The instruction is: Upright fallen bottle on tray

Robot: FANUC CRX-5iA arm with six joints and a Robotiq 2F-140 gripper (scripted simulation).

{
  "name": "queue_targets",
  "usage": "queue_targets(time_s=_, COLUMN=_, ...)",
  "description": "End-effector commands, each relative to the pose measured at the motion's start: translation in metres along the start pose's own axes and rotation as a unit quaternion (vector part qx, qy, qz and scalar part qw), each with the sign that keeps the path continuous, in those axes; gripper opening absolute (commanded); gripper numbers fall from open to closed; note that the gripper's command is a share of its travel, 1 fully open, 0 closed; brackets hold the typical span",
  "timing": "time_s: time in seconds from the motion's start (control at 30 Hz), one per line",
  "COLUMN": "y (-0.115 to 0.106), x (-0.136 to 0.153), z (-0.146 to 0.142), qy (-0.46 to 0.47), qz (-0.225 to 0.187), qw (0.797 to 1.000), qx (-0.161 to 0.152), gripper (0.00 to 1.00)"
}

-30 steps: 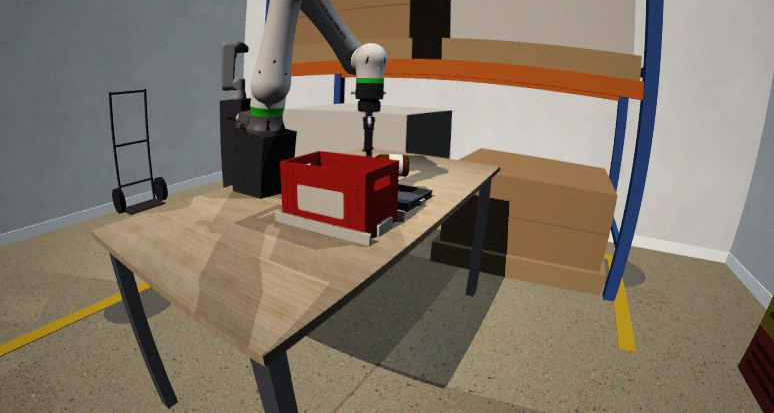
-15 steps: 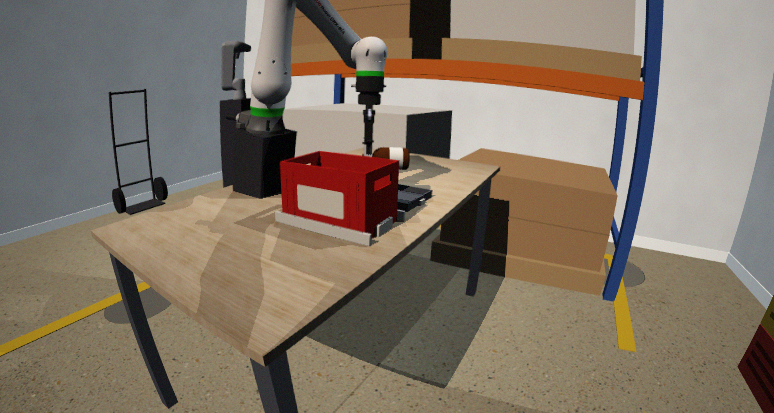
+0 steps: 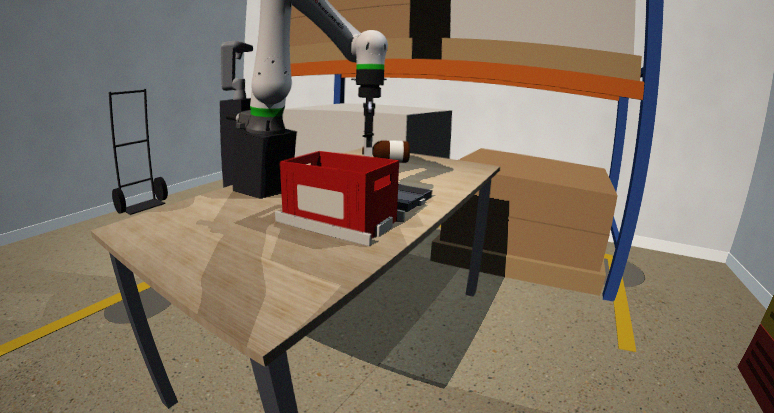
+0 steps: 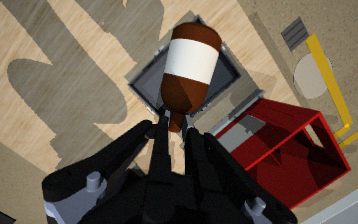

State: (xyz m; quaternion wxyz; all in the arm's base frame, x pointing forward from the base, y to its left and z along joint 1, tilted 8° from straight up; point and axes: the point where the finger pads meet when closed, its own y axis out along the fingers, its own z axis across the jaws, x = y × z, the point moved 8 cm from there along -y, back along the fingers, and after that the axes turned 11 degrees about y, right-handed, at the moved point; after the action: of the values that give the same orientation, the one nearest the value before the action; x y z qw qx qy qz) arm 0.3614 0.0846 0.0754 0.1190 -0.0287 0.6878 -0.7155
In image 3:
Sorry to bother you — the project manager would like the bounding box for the brown glass bottle with white label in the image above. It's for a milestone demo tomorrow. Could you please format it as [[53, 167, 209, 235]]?
[[372, 140, 410, 163]]

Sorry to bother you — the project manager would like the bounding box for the red divided crate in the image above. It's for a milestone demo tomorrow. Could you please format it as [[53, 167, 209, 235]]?
[[280, 151, 399, 239]]

